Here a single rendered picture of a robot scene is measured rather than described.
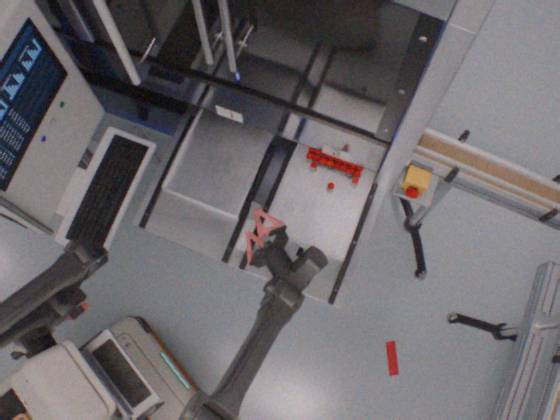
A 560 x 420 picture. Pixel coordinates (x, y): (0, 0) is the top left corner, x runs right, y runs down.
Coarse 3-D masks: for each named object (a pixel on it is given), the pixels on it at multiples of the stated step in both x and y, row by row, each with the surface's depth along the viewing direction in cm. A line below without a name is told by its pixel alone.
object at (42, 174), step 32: (0, 0) 123; (32, 0) 129; (0, 32) 122; (32, 32) 134; (0, 64) 127; (32, 64) 140; (64, 64) 156; (0, 96) 131; (32, 96) 146; (64, 96) 163; (0, 128) 137; (32, 128) 152; (64, 128) 171; (96, 128) 193; (0, 160) 142; (32, 160) 159; (64, 160) 179; (0, 192) 148; (32, 192) 166
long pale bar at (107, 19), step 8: (96, 0) 117; (104, 0) 119; (104, 8) 121; (104, 16) 123; (112, 16) 126; (112, 24) 127; (112, 32) 130; (120, 40) 135; (120, 48) 137; (120, 56) 141; (128, 56) 143; (144, 56) 155; (128, 64) 146; (128, 72) 150; (136, 72) 152; (136, 80) 155
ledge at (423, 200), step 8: (400, 176) 182; (432, 176) 183; (400, 184) 182; (432, 184) 182; (392, 192) 181; (400, 192) 181; (424, 192) 181; (432, 192) 181; (416, 200) 180; (424, 200) 180
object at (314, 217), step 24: (288, 168) 180; (288, 192) 181; (312, 192) 181; (336, 192) 181; (360, 192) 181; (288, 216) 179; (312, 216) 179; (336, 216) 179; (312, 240) 177; (336, 240) 177
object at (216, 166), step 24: (192, 120) 183; (216, 120) 187; (192, 144) 185; (216, 144) 185; (240, 144) 185; (264, 144) 185; (192, 168) 182; (216, 168) 183; (240, 168) 183; (192, 192) 180; (216, 192) 180; (240, 192) 180
